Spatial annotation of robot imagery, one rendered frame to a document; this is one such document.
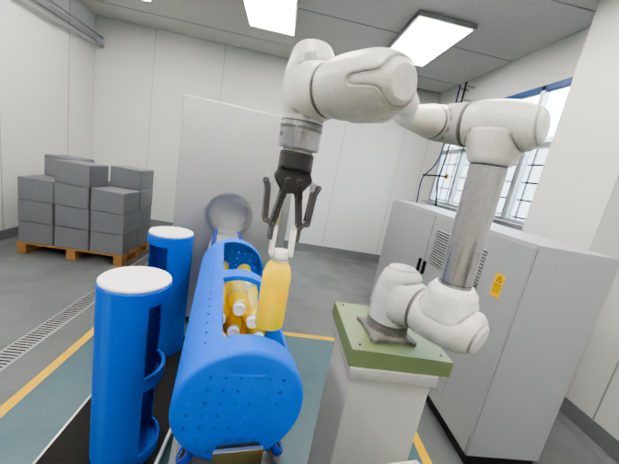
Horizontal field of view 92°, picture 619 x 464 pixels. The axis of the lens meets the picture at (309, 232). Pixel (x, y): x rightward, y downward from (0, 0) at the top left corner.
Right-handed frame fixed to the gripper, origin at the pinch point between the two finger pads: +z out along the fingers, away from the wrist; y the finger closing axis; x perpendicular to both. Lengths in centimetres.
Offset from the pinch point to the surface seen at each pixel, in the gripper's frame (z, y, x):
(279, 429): 41.5, -4.2, 10.7
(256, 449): 39.6, 2.0, 16.7
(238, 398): 32.5, 6.3, 10.7
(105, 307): 48, 52, -57
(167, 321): 101, 40, -137
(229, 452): 39.6, 7.2, 16.7
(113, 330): 58, 49, -55
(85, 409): 129, 71, -94
